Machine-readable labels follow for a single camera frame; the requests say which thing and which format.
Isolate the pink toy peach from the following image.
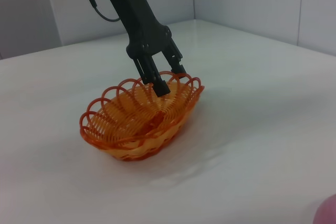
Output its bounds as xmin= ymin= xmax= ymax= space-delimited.
xmin=313 ymin=194 xmax=336 ymax=224

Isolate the orange plastic wicker basket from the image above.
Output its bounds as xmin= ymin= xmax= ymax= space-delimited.
xmin=78 ymin=71 xmax=205 ymax=162

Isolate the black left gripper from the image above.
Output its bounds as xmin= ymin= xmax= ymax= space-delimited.
xmin=107 ymin=0 xmax=187 ymax=98

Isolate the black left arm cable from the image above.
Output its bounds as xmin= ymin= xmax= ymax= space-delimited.
xmin=83 ymin=0 xmax=122 ymax=22

